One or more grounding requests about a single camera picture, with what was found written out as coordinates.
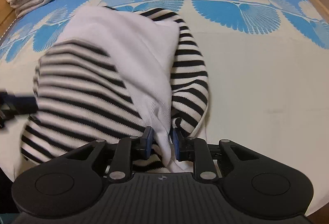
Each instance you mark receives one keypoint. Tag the blue white patterned bedspread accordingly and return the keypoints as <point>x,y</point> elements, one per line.
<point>267,62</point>

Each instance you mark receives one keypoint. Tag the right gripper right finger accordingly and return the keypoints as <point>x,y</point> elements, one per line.
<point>195,150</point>

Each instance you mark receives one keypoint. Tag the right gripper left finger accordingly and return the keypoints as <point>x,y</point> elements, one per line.
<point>128,150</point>

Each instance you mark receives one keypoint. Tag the black white striped garment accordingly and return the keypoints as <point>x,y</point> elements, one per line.
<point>110,75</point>

